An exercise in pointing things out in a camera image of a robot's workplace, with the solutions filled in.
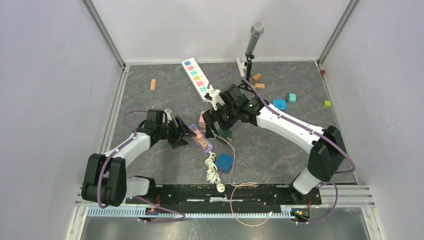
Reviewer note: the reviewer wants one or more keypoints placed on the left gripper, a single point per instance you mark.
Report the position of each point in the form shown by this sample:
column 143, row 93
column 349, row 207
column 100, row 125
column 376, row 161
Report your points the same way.
column 181, row 131

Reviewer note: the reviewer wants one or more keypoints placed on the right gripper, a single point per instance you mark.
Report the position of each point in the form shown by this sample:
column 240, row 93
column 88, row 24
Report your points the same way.
column 212, row 116

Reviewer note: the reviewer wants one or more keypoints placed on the pink cube socket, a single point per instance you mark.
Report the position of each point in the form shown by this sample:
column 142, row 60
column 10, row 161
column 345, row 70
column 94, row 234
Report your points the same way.
column 201, row 121

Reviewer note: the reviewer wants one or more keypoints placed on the purple USB power strip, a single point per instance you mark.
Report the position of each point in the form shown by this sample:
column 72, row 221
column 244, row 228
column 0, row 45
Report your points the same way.
column 193, row 127

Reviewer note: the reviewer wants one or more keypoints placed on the pink charger plug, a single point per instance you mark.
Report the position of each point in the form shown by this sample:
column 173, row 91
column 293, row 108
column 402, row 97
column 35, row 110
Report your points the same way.
column 198, row 133

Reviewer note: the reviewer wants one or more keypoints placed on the brown charger plug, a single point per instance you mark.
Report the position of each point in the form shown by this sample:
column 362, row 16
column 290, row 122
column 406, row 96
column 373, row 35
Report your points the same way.
column 203, row 143

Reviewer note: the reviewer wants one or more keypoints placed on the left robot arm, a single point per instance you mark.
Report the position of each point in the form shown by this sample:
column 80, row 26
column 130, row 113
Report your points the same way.
column 106, row 182

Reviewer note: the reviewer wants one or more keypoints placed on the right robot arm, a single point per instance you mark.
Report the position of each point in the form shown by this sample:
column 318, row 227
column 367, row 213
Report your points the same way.
column 325, row 146

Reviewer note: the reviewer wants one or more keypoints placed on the teal plug adapter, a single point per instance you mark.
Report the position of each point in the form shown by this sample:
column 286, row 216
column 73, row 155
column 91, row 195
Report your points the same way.
column 291, row 97

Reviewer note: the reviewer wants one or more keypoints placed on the dark green cube socket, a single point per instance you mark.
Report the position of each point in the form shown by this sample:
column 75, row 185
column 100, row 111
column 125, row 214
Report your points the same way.
column 224, row 135

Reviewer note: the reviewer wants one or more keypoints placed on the lower wooden block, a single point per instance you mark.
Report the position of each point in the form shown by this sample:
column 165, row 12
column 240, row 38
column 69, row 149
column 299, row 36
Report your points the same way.
column 259, row 86

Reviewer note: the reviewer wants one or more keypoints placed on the wooden block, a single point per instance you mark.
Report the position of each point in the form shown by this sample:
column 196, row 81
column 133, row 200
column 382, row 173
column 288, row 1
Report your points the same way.
column 257, row 77
column 153, row 85
column 259, row 86

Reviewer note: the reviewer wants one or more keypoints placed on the upper wooden block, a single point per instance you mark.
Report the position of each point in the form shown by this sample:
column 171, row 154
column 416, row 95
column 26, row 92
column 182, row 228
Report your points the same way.
column 257, row 77

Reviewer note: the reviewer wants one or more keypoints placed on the left wooden block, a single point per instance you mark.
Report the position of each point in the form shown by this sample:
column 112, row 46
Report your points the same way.
column 153, row 85

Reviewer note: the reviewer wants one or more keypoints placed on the white multicolour power strip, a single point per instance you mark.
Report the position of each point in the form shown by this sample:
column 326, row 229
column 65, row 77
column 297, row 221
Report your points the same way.
column 196, row 77

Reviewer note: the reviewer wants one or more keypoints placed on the black tripod stand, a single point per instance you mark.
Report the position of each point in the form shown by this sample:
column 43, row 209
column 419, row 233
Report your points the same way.
column 248, row 86

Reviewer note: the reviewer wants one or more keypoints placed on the blue flat adapter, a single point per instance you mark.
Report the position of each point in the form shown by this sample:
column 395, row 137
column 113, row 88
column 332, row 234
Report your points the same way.
column 280, row 104

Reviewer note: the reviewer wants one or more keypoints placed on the blue cube socket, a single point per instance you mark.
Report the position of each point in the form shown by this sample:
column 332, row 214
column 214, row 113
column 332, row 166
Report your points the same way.
column 224, row 162

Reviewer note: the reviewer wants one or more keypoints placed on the grey microphone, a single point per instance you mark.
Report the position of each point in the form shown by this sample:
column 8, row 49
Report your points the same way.
column 256, row 31

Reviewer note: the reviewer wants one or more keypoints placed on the small green cube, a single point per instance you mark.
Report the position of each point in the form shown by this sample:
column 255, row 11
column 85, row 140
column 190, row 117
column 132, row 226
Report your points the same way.
column 327, row 104

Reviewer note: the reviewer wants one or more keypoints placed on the white bracket piece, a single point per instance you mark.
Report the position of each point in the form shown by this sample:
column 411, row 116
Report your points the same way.
column 242, row 66

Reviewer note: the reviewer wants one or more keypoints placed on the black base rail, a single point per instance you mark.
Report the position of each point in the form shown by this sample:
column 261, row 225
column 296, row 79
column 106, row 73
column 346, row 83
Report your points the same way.
column 205, row 199

